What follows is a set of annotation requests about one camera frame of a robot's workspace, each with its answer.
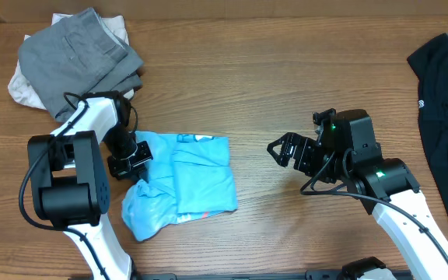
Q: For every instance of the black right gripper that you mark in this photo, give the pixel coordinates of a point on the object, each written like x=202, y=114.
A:
x=289, y=141

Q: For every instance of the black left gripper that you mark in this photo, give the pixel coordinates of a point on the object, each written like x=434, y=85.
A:
x=131, y=170

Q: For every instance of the light blue printed t-shirt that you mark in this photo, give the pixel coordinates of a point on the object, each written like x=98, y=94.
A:
x=189, y=178

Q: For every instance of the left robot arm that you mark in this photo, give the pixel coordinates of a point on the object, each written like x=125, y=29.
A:
x=66, y=188

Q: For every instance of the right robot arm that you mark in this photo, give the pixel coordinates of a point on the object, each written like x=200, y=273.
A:
x=346, y=150

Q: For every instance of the grey folded trousers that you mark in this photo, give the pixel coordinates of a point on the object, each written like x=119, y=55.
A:
x=78, y=54

